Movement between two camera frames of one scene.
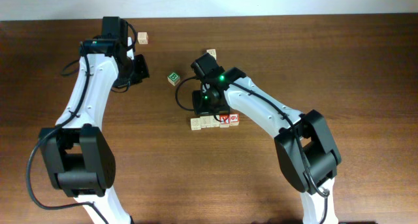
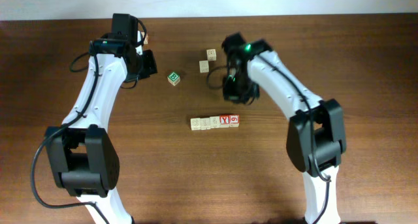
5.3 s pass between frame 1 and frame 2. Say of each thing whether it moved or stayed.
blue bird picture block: stayed
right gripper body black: moved
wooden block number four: stayed
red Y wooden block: stayed
